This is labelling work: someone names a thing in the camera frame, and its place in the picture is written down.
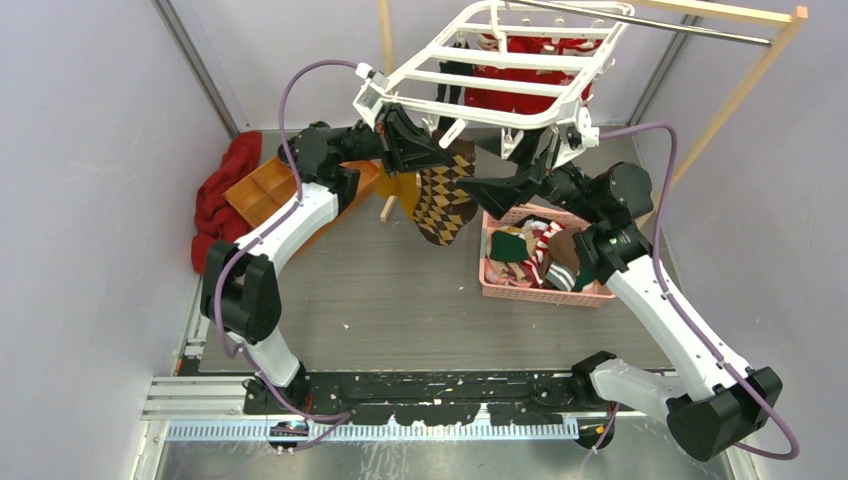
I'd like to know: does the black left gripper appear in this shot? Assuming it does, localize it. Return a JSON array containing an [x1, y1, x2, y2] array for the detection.
[[336, 103, 452, 178]]

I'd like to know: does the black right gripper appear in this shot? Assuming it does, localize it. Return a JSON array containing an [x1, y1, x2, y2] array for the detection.
[[456, 111, 604, 226]]

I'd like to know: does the black sock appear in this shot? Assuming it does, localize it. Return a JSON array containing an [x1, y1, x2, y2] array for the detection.
[[433, 59, 458, 134]]

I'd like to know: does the brown yellow argyle sock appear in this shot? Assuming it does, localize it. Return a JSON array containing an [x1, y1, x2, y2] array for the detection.
[[412, 140, 469, 244]]

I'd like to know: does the dark sock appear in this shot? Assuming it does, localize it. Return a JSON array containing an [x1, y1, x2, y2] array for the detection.
[[445, 41, 473, 104]]

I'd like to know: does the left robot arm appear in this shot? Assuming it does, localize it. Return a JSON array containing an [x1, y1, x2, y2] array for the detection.
[[199, 103, 453, 414]]

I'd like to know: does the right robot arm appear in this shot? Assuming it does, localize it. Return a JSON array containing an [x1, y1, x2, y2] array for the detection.
[[458, 128, 783, 462]]

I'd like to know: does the white clip sock hanger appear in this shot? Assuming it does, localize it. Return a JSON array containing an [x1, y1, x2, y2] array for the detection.
[[383, 1, 635, 158]]

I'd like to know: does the metal hanger rod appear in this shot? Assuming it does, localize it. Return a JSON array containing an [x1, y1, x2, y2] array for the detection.
[[516, 1, 774, 47]]

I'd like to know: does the red santa christmas sock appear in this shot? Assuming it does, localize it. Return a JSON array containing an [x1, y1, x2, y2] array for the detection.
[[515, 37, 568, 115]]

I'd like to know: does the red snowflake christmas sock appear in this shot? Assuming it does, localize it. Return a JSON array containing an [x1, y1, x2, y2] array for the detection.
[[464, 34, 519, 113]]

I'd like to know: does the green sock in basket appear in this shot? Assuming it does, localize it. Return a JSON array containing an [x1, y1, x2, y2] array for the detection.
[[488, 230, 529, 263]]

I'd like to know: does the brown sock in basket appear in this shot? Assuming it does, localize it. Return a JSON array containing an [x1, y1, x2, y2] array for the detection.
[[547, 228, 580, 275]]

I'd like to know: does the red white striped sock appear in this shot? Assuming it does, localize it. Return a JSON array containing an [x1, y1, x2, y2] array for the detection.
[[519, 220, 565, 287]]

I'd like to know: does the grey striped sock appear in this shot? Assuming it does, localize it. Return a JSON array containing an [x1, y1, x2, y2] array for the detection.
[[545, 261, 579, 292]]

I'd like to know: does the pink laundry basket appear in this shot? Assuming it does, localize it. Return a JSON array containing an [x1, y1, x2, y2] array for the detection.
[[478, 204, 616, 308]]

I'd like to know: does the orange wooden compartment tray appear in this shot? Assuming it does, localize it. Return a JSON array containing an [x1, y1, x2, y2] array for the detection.
[[224, 157, 380, 228]]

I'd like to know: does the red cloth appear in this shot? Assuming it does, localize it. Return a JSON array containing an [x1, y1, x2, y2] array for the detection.
[[191, 131, 262, 275]]

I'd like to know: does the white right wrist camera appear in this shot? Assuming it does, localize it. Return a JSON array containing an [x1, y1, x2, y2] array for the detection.
[[548, 101, 600, 171]]

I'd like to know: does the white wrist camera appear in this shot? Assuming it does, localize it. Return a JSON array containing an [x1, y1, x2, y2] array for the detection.
[[352, 62, 388, 129], [548, 101, 600, 171]]

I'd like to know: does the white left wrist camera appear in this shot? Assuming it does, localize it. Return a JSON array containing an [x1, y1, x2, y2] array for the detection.
[[352, 62, 388, 129]]

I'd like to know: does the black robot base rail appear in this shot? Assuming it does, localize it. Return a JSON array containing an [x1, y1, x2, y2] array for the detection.
[[242, 370, 613, 427]]

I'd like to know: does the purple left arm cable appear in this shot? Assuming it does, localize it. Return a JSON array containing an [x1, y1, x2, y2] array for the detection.
[[211, 59, 372, 452]]

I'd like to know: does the wooden clothes rack frame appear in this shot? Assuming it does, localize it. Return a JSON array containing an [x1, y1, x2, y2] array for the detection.
[[374, 0, 814, 230]]

